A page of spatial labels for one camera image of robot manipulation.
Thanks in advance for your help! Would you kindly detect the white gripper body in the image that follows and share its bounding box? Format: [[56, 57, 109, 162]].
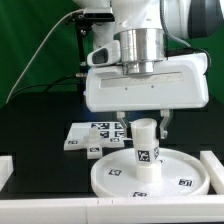
[[86, 53, 209, 112]]

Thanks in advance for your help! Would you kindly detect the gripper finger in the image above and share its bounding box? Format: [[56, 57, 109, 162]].
[[116, 111, 129, 137], [159, 109, 172, 139]]

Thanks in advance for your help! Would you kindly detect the white cross-shaped table base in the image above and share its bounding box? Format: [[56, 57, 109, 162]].
[[64, 128, 124, 159]]

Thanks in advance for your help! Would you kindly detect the white round table top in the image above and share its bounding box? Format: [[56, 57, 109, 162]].
[[91, 148, 210, 198]]

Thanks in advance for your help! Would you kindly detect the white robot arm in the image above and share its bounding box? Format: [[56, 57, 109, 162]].
[[73, 0, 224, 138]]

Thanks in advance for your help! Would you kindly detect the white marker sheet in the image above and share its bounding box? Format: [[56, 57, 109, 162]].
[[65, 121, 134, 143]]

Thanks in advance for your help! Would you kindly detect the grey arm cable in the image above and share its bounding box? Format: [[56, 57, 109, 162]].
[[159, 0, 212, 71]]

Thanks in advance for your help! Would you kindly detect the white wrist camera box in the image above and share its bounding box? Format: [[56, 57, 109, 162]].
[[87, 40, 121, 67]]

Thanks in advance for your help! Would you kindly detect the black cable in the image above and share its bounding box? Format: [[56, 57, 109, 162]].
[[6, 74, 90, 104]]

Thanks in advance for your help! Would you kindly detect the white U-shaped border frame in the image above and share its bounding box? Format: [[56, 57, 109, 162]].
[[0, 153, 224, 224]]

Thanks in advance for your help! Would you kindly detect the black camera stand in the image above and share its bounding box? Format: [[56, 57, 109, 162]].
[[65, 7, 115, 78]]

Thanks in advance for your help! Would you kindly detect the white cable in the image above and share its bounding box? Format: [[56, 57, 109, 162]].
[[5, 9, 84, 104]]

